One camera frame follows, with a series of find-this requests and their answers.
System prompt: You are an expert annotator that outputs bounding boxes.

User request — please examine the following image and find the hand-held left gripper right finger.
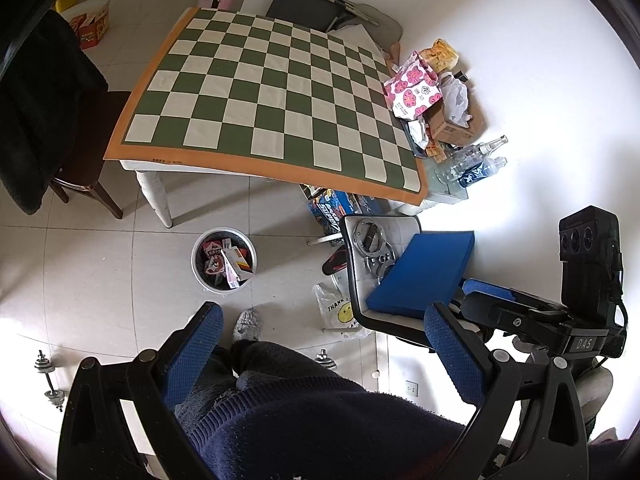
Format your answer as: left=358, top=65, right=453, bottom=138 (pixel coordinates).
left=424, top=301, right=590, bottom=480

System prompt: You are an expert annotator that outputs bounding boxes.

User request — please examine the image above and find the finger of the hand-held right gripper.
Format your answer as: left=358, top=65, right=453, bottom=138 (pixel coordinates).
left=460, top=278, right=569, bottom=334

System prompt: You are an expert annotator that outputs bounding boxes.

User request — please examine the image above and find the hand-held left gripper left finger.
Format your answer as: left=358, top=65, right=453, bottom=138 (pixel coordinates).
left=57, top=301, right=224, bottom=480

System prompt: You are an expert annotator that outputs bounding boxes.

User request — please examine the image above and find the white round trash bin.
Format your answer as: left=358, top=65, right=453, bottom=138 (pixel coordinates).
left=191, top=228, right=257, bottom=293

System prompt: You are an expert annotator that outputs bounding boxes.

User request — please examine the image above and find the grey fuzzy slipper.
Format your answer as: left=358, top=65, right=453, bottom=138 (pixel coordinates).
left=233, top=308, right=265, bottom=345

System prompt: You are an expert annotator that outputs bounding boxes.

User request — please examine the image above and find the blue flat board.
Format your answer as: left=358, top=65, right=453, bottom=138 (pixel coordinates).
left=366, top=231, right=476, bottom=318

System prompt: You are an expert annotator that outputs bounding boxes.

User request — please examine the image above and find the person's right leg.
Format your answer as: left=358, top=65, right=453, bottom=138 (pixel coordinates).
left=215, top=339, right=351, bottom=396

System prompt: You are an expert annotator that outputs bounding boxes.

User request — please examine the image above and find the pink white carton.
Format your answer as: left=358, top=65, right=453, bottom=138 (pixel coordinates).
left=220, top=247, right=246, bottom=289

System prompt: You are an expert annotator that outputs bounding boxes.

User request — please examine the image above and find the red cartoon packet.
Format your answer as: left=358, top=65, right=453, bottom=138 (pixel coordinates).
left=202, top=241, right=226, bottom=275

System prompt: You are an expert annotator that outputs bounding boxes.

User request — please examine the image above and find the orange white box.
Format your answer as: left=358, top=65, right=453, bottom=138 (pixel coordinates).
left=230, top=247, right=255, bottom=281

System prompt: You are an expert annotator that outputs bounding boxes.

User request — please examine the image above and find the plastic bottle with blue label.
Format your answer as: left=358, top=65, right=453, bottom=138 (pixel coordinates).
left=435, top=156, right=508, bottom=188

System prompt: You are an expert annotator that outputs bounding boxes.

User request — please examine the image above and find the smiley plastic bag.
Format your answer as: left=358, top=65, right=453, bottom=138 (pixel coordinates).
left=313, top=282, right=371, bottom=341

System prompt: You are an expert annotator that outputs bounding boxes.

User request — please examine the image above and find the person's navy sweater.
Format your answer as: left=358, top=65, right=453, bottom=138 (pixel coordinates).
left=175, top=355, right=481, bottom=480

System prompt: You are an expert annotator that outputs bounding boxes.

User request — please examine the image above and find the clear glass bottle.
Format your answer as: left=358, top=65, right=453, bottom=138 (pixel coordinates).
left=450, top=135, right=509, bottom=163

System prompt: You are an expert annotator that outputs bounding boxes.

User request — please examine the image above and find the black red slipper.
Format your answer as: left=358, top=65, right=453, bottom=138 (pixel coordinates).
left=321, top=246, right=348, bottom=277

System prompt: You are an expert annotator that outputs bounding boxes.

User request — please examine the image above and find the brown cardboard box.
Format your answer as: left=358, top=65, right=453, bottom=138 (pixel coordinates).
left=425, top=100, right=485, bottom=148

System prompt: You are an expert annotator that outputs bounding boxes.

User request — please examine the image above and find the white table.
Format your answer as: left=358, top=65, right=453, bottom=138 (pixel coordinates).
left=120, top=157, right=473, bottom=229

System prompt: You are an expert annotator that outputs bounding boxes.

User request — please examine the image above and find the crumpled grey wrapper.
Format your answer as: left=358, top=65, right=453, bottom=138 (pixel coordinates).
left=406, top=119, right=432, bottom=153

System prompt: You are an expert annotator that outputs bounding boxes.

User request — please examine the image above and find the blue colourful printed box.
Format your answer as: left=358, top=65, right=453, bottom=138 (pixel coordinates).
left=306, top=185, right=391, bottom=233

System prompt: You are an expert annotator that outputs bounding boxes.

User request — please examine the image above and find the white crumpled plastic bag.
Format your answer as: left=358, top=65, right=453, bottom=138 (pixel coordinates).
left=440, top=77, right=471, bottom=123

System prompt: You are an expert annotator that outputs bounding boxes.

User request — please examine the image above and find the pink flower packet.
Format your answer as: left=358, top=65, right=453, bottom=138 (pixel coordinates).
left=382, top=51, right=443, bottom=121

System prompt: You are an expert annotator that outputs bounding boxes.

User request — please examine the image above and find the dark wooden chair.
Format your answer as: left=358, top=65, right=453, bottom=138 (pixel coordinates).
left=47, top=90, right=133, bottom=221

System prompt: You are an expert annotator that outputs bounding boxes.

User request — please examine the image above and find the yellow snack packet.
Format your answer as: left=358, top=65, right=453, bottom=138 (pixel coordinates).
left=417, top=38, right=461, bottom=73

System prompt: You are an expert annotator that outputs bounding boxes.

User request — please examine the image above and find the green checkered tablecloth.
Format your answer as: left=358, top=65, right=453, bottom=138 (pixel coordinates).
left=103, top=6, right=428, bottom=207

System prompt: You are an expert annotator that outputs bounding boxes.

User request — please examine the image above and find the black jacket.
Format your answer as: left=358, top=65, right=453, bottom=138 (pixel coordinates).
left=0, top=10, right=108, bottom=216

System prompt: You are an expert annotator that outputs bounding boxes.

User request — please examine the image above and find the grey folding chair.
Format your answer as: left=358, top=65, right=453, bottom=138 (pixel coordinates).
left=265, top=0, right=403, bottom=46

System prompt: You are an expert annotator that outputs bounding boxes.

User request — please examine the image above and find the red cardboard box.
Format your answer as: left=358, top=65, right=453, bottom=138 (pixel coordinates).
left=69, top=2, right=112, bottom=50

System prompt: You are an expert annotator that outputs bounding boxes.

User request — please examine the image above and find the white chair with black frame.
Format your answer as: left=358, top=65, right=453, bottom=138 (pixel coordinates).
left=307, top=214, right=481, bottom=356

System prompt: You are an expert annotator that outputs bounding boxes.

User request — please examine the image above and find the metal ring with black handle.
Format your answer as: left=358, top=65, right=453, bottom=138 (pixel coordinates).
left=352, top=220, right=388, bottom=253

